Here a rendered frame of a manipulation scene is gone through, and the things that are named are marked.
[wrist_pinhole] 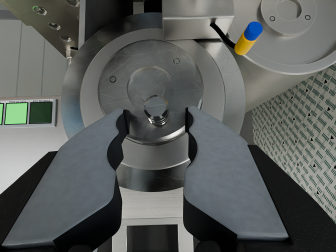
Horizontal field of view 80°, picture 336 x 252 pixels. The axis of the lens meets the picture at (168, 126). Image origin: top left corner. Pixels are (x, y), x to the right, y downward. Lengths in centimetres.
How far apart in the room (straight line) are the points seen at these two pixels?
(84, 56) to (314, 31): 20
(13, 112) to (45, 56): 155
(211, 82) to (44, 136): 48
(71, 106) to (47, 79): 187
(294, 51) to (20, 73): 209
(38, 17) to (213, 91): 40
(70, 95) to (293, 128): 27
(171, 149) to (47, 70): 196
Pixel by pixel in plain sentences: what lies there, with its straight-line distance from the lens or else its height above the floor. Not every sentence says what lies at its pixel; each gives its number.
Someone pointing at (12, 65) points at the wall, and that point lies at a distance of 223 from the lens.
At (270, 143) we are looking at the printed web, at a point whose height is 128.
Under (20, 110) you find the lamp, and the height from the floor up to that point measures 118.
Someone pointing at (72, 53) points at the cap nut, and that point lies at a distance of 58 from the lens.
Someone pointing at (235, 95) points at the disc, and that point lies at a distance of 17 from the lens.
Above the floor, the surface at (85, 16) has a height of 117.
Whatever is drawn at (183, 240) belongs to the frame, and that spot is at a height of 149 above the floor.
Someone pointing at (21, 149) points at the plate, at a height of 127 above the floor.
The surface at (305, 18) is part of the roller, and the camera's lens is 23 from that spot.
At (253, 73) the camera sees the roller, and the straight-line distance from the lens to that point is 20.
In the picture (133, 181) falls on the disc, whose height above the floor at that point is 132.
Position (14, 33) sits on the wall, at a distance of 236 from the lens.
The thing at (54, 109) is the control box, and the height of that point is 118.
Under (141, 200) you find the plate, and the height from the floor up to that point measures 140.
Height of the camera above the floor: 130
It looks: 8 degrees down
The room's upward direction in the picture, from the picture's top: 178 degrees clockwise
